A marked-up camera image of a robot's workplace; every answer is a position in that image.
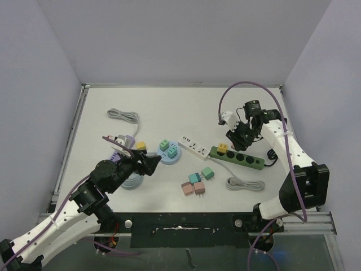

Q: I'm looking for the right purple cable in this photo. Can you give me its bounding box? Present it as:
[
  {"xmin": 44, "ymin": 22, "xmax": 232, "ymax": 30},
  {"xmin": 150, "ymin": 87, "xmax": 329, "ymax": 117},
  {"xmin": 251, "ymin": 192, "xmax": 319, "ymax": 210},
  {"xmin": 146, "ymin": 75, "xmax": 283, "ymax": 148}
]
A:
[{"xmin": 218, "ymin": 81, "xmax": 309, "ymax": 271}]

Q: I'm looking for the purple power strip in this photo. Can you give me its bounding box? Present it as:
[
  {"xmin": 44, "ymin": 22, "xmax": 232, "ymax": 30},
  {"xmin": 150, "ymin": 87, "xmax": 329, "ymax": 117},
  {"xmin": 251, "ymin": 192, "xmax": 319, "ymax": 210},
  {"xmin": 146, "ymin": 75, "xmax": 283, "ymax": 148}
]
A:
[{"xmin": 108, "ymin": 135, "xmax": 135, "ymax": 163}]

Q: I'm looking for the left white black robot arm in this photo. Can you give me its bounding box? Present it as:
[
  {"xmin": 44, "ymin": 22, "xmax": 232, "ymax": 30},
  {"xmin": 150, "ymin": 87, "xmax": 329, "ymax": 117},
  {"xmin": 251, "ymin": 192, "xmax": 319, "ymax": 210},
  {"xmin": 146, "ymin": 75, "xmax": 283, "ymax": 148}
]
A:
[{"xmin": 1, "ymin": 150, "xmax": 161, "ymax": 270}]

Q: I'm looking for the green power strip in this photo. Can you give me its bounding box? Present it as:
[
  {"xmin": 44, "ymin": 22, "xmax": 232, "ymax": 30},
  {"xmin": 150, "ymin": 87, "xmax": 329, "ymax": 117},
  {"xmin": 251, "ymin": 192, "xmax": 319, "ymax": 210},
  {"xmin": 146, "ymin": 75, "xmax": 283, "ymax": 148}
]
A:
[{"xmin": 209, "ymin": 146, "xmax": 265, "ymax": 171}]

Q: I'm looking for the coiled blue power cable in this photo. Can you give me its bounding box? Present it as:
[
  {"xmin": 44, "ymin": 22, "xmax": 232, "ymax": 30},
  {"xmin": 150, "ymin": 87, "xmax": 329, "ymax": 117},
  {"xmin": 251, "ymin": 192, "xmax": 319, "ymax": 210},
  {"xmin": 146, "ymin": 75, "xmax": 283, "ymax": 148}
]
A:
[{"xmin": 120, "ymin": 173, "xmax": 144, "ymax": 191}]

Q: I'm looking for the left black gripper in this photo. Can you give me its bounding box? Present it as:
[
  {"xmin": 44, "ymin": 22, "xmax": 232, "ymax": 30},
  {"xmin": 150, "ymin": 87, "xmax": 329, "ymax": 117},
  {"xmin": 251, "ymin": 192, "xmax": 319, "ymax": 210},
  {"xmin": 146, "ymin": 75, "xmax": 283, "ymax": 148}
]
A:
[{"xmin": 107, "ymin": 149, "xmax": 161, "ymax": 193}]

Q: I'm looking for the round blue power strip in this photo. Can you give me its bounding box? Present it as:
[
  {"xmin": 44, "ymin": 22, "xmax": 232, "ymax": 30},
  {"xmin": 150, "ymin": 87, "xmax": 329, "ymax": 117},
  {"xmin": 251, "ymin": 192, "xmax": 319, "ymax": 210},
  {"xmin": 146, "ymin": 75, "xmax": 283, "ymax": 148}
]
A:
[{"xmin": 157, "ymin": 141, "xmax": 181, "ymax": 165}]

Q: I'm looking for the yellow plug adapter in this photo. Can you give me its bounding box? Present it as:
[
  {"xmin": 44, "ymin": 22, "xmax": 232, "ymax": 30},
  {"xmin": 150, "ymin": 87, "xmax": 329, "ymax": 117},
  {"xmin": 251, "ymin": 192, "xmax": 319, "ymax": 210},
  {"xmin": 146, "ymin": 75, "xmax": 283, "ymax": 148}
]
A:
[
  {"xmin": 135, "ymin": 141, "xmax": 147, "ymax": 151},
  {"xmin": 217, "ymin": 143, "xmax": 228, "ymax": 154}
]

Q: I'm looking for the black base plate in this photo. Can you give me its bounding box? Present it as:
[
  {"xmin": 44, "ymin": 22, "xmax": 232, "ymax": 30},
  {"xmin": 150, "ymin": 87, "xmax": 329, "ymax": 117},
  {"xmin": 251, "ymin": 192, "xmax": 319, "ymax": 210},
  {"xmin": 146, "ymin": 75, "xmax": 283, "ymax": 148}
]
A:
[{"xmin": 93, "ymin": 212, "xmax": 283, "ymax": 249}]

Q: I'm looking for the black usb cable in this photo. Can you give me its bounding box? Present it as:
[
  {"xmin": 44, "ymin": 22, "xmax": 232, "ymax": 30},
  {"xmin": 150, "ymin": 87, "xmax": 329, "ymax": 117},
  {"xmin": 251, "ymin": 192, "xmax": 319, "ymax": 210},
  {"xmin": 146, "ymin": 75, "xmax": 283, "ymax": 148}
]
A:
[{"xmin": 263, "ymin": 117, "xmax": 288, "ymax": 168}]

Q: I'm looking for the teal plug adapter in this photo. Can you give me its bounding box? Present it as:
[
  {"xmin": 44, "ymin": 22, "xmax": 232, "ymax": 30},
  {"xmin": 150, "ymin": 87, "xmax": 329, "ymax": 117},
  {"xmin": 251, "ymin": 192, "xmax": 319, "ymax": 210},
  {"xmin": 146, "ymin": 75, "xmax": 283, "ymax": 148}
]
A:
[
  {"xmin": 167, "ymin": 146, "xmax": 178, "ymax": 159},
  {"xmin": 188, "ymin": 172, "xmax": 202, "ymax": 184}
]

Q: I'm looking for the purple cable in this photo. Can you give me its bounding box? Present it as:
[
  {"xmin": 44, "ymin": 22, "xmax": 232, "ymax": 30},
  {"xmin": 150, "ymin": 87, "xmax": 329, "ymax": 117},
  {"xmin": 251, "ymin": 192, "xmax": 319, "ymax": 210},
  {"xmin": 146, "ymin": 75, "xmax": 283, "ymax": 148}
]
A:
[
  {"xmin": 4, "ymin": 135, "xmax": 142, "ymax": 269},
  {"xmin": 218, "ymin": 81, "xmax": 309, "ymax": 271}
]

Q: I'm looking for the white power strip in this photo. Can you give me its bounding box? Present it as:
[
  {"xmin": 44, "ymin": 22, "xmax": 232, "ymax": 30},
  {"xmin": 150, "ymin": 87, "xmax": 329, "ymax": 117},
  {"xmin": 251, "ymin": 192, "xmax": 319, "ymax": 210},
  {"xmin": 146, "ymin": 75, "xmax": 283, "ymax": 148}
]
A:
[{"xmin": 178, "ymin": 136, "xmax": 210, "ymax": 161}]

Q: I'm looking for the green plug adapter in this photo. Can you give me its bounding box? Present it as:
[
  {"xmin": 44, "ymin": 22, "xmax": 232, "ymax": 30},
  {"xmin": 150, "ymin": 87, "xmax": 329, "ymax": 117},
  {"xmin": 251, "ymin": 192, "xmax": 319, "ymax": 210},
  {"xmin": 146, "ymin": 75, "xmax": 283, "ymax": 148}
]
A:
[
  {"xmin": 159, "ymin": 139, "xmax": 169, "ymax": 151},
  {"xmin": 201, "ymin": 167, "xmax": 215, "ymax": 180}
]

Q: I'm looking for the grey bundled cable top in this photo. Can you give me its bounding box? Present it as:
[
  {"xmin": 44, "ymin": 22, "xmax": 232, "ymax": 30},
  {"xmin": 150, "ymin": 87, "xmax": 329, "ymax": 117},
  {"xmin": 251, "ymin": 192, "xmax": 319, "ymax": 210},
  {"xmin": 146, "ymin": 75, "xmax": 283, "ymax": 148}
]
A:
[{"xmin": 107, "ymin": 108, "xmax": 140, "ymax": 137}]

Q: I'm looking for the white bundled cable right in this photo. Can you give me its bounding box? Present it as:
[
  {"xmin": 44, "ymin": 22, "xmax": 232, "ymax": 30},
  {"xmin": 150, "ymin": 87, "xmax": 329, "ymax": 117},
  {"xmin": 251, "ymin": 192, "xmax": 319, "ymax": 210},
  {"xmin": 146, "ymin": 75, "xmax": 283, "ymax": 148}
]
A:
[{"xmin": 210, "ymin": 156, "xmax": 266, "ymax": 192}]

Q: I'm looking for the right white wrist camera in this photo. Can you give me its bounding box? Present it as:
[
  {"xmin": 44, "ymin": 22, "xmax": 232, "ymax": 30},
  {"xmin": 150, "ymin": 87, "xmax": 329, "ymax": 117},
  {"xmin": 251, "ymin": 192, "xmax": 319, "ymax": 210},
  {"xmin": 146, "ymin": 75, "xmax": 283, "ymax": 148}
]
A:
[{"xmin": 218, "ymin": 111, "xmax": 240, "ymax": 132}]

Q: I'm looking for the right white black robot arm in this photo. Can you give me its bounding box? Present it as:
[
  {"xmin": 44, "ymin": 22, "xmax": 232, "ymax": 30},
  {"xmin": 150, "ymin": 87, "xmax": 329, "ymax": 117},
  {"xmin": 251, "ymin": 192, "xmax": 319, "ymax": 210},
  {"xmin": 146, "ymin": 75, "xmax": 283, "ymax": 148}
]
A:
[{"xmin": 219, "ymin": 100, "xmax": 330, "ymax": 231}]

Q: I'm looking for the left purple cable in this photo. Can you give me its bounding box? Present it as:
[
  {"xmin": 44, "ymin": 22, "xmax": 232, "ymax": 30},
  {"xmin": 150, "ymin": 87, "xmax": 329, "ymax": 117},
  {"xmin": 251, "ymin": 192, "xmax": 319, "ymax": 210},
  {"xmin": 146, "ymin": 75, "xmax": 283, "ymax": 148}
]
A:
[{"xmin": 4, "ymin": 135, "xmax": 142, "ymax": 269}]

